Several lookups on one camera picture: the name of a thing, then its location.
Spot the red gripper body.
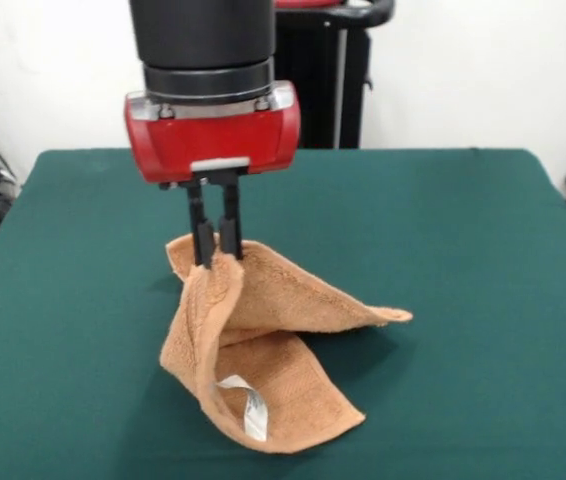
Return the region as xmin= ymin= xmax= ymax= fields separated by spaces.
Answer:
xmin=123 ymin=79 xmax=303 ymax=187

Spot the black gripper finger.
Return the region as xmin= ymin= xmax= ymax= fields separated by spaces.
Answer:
xmin=217 ymin=176 xmax=245 ymax=262
xmin=185 ymin=179 xmax=215 ymax=272

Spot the tan terry towel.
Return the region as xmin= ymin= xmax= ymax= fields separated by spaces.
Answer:
xmin=158 ymin=234 xmax=414 ymax=456

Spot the dark green table cloth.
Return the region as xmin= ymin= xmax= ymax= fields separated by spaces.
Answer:
xmin=0 ymin=146 xmax=566 ymax=480

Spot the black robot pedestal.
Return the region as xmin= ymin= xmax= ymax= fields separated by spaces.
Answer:
xmin=273 ymin=0 xmax=395 ymax=151

